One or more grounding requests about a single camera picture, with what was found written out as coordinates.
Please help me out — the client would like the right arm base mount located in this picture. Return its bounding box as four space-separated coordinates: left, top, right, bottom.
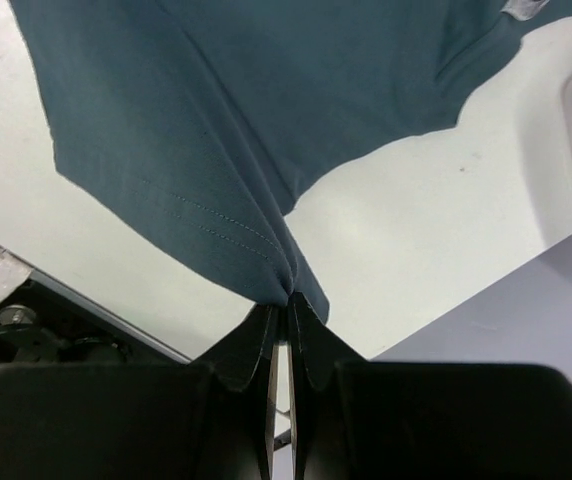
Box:
0 279 191 365

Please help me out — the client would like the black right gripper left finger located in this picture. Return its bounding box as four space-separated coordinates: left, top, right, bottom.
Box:
0 305 278 479

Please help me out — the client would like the teal blue t shirt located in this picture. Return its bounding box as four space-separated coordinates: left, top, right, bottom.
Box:
11 1 572 319

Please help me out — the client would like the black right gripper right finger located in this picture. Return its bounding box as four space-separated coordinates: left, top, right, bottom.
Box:
285 293 572 479

